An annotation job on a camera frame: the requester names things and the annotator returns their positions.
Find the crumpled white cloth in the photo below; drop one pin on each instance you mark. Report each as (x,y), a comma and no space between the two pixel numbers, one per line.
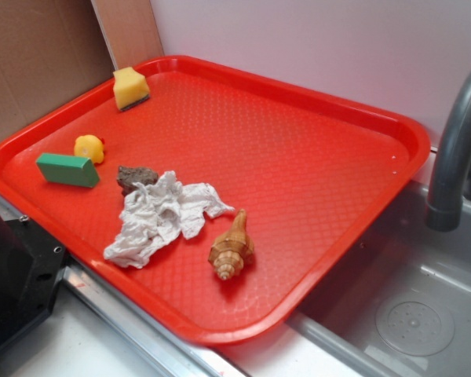
(155,215)

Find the grey toy faucet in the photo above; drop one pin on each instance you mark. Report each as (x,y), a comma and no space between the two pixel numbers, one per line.
(450,183)

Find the silver metal rail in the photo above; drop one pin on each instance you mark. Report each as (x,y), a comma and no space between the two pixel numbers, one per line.
(94,331)

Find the yellow rubber duck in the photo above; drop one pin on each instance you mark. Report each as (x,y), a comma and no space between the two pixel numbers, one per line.
(91,147)

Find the red plastic tray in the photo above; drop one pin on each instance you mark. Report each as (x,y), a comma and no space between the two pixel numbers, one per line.
(311,170)

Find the brown cardboard panel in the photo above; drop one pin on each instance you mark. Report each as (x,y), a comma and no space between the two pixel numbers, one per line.
(53,51)

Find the green rectangular block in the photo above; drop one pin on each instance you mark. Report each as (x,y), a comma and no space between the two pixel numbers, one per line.
(68,170)

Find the brown rock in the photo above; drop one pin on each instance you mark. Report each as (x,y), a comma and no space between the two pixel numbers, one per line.
(128,176)

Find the brown spiral sea shell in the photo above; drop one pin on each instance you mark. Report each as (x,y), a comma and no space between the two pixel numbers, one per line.
(233,250)

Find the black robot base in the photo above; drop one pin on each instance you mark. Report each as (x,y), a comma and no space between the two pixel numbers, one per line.
(32,265)

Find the yellow sponge with scourer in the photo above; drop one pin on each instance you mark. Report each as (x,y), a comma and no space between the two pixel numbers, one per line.
(130,88)

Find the grey toy sink basin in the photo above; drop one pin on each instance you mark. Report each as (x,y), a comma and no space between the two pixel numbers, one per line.
(398,303)

